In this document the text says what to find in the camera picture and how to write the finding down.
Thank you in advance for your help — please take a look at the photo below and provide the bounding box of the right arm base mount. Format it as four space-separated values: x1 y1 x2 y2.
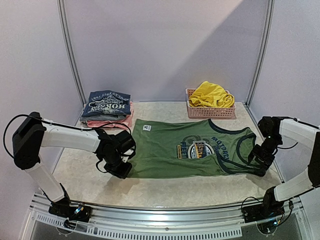
240 187 285 227

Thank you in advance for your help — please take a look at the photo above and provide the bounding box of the folded navy graphic shirt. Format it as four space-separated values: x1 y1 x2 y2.
82 90 131 117

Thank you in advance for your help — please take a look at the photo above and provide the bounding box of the yellow garment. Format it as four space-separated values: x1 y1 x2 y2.
188 81 235 108

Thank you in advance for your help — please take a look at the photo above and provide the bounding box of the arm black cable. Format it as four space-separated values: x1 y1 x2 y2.
2 113 133 173
276 137 300 150

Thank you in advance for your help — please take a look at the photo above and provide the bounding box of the aluminium frame post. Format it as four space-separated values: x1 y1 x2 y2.
244 0 275 108
56 0 87 111

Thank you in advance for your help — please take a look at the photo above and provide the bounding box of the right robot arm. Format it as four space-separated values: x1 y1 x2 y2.
248 116 320 218

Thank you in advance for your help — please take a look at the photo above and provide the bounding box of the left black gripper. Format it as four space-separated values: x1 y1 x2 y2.
102 152 132 179

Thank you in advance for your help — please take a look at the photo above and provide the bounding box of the pink plastic basket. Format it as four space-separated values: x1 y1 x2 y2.
185 88 237 120

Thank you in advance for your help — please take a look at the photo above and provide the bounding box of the green tank top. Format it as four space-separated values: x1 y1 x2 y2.
128 119 260 179

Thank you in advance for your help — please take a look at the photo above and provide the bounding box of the folded grey garment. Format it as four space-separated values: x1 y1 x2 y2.
79 114 127 123

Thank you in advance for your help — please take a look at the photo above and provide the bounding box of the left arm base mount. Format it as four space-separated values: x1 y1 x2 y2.
48 190 93 230

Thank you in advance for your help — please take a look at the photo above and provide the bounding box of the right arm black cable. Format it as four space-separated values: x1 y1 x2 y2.
276 137 300 150

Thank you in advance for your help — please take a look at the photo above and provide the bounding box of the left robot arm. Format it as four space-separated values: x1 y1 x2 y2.
12 112 137 217

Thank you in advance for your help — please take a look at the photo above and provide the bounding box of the aluminium front rail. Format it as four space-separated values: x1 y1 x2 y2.
22 193 311 240

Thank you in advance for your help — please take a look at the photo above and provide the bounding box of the folded pink garment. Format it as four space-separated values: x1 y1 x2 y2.
84 101 134 129

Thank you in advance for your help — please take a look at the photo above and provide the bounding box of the left aluminium frame post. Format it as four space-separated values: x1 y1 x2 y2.
56 0 87 111

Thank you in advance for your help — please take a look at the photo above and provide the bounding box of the right aluminium frame post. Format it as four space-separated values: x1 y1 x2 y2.
244 0 275 108

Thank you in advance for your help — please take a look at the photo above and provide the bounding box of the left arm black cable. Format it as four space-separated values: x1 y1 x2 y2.
2 113 133 173

